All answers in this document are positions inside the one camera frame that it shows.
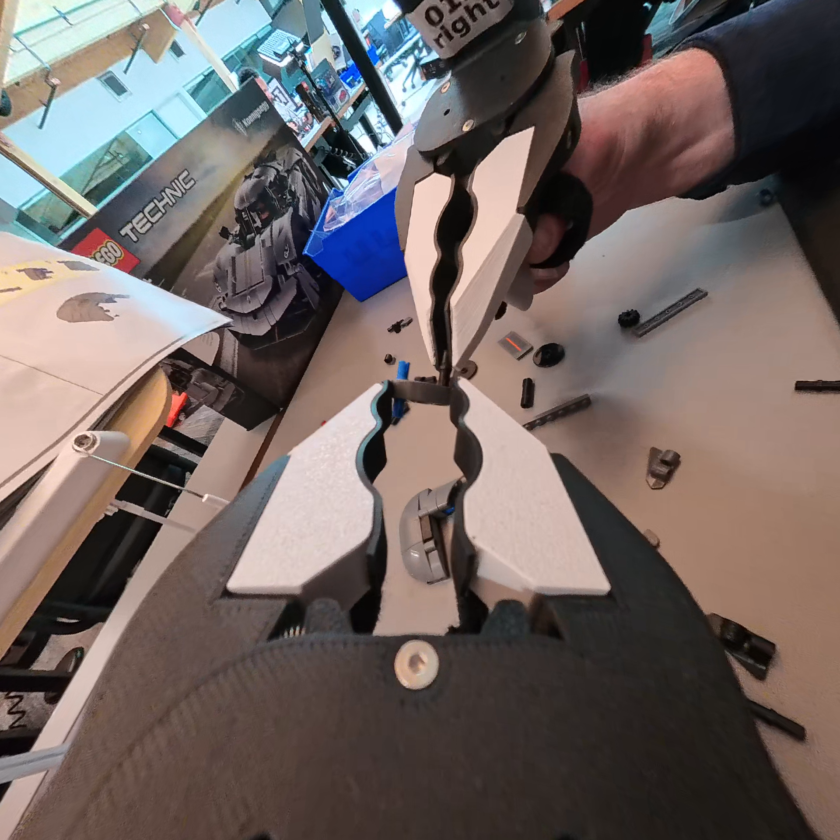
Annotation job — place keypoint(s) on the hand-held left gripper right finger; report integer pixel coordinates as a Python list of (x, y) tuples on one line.
[(531, 525)]

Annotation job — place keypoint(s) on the black wedge lego connector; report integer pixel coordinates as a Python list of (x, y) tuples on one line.
[(741, 646)]

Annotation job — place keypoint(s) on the grey piece with blue pin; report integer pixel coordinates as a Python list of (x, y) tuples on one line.
[(423, 392)]

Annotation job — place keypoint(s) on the black round lego disc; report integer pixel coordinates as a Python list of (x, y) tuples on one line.
[(548, 355)]

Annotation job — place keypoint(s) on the blue plastic bin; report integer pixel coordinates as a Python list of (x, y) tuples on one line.
[(358, 256)]

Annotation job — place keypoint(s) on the small black lego gear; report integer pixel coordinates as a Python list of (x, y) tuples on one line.
[(628, 318)]

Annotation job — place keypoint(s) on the long grey lego plate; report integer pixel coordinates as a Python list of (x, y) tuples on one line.
[(670, 312)]

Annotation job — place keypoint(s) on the person's right hand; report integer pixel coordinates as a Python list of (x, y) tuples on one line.
[(643, 131)]

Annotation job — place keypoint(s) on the grey lego wheel arch assembly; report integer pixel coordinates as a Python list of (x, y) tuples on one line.
[(426, 531)]

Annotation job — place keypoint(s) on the white instruction booklet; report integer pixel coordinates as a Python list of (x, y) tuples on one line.
[(79, 341)]

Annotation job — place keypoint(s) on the silver wedge lego bracket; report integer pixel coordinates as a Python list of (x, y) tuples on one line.
[(663, 467)]

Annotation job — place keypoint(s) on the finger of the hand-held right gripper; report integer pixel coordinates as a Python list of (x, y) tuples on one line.
[(499, 216), (417, 249)]

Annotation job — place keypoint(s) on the black lego set box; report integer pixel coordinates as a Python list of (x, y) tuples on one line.
[(216, 262)]

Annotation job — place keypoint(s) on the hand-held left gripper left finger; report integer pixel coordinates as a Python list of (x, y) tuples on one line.
[(308, 518)]

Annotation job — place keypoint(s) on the long black lego pin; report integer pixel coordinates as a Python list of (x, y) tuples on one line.
[(817, 386)]

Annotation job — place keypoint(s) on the grey tile with red stripe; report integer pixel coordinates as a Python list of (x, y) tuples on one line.
[(514, 346)]

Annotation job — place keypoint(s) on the short black lego pin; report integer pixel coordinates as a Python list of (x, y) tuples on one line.
[(527, 392)]

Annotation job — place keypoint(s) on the clear plastic bags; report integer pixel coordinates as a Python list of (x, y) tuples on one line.
[(364, 190)]

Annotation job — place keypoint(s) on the grey lego plate with holes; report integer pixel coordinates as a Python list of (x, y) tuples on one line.
[(558, 411)]

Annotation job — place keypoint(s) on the person's right forearm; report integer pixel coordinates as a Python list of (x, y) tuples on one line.
[(781, 85)]

